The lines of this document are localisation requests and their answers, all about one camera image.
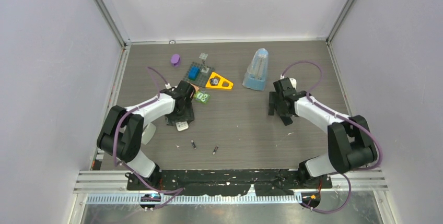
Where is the white remote control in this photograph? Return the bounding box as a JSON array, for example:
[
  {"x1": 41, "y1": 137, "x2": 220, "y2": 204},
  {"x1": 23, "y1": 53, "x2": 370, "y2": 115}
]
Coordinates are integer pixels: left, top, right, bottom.
[{"x1": 176, "y1": 121, "x2": 189, "y2": 132}]

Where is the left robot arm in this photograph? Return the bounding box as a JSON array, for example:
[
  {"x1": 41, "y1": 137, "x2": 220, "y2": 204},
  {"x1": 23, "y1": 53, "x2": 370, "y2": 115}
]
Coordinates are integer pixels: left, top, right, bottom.
[{"x1": 97, "y1": 81, "x2": 196, "y2": 190}]

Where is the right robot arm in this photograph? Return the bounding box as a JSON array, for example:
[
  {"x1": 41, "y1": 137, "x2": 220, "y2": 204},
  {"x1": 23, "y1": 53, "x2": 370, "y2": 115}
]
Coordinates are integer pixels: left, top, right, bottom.
[{"x1": 268, "y1": 78, "x2": 379, "y2": 188}]

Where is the tan wooden block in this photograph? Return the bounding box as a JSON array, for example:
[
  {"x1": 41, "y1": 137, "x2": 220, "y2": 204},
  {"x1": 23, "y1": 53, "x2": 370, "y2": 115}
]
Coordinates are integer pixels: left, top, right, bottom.
[{"x1": 192, "y1": 85, "x2": 200, "y2": 92}]

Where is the green monster toy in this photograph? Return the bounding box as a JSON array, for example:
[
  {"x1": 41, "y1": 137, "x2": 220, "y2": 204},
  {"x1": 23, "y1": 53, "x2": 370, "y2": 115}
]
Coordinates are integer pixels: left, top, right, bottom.
[{"x1": 194, "y1": 91, "x2": 211, "y2": 104}]

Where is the grey building brick plate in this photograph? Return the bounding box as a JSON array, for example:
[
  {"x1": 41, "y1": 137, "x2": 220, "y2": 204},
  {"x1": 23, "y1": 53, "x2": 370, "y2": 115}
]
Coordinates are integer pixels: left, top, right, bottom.
[{"x1": 182, "y1": 62, "x2": 215, "y2": 88}]

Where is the blue building brick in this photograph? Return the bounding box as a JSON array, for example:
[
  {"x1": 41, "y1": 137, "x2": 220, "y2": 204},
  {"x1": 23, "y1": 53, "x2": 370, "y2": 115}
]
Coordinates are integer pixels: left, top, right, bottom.
[{"x1": 188, "y1": 66, "x2": 200, "y2": 80}]

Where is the blue translucent metronome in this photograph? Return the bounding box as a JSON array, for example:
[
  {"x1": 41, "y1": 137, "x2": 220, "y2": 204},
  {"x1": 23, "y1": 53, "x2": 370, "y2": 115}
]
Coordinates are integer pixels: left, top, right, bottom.
[{"x1": 242, "y1": 48, "x2": 269, "y2": 91}]

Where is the purple cap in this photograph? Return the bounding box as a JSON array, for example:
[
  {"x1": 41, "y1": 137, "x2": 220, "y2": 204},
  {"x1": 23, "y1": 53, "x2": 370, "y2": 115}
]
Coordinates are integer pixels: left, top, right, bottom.
[{"x1": 170, "y1": 54, "x2": 181, "y2": 67}]

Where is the yellow triangular toy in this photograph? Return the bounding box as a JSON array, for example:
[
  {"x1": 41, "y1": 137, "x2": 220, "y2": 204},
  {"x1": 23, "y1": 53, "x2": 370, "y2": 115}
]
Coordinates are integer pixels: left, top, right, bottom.
[{"x1": 205, "y1": 72, "x2": 234, "y2": 91}]

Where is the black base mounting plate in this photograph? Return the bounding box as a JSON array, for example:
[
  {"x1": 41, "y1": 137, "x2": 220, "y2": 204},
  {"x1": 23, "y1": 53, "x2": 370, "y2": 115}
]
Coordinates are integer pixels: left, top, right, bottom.
[{"x1": 144, "y1": 168, "x2": 332, "y2": 196}]

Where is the grey brick post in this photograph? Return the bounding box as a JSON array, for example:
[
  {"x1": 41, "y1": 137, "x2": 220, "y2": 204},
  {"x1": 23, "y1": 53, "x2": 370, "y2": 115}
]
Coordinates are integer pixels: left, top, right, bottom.
[{"x1": 199, "y1": 53, "x2": 209, "y2": 74}]

